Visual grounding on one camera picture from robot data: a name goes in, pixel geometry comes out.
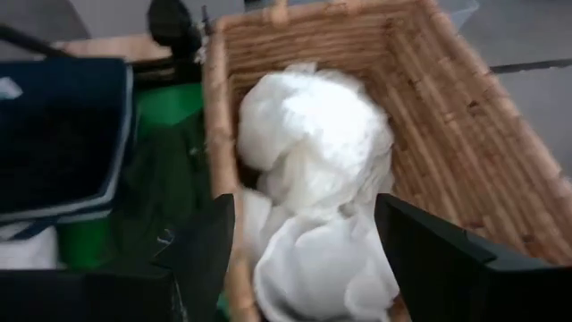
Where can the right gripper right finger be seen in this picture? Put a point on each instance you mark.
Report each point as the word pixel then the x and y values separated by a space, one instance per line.
pixel 429 259

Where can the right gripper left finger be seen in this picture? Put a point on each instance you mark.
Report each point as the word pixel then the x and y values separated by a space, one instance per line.
pixel 205 250

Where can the dark green garment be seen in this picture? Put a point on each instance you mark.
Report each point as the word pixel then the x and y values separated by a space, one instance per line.
pixel 156 188

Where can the off-white large shirt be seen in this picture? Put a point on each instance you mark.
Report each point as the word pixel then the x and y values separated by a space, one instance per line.
pixel 322 268

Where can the white lace garment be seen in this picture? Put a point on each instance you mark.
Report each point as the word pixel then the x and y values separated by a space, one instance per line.
pixel 313 129

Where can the white thin garment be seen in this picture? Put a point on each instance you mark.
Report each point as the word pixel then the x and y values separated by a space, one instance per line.
pixel 27 250

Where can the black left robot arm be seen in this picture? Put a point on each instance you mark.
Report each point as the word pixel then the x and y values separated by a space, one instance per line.
pixel 172 27

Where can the woven wicker basket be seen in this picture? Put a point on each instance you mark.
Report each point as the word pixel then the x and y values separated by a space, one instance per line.
pixel 447 112

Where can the green table mat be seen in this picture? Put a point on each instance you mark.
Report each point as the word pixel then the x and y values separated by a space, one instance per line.
pixel 165 103

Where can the navy fabric bin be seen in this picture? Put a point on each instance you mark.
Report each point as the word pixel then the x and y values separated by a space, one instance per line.
pixel 58 143

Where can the black aluminium table frame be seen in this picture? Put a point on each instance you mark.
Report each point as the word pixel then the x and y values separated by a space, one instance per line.
pixel 147 71

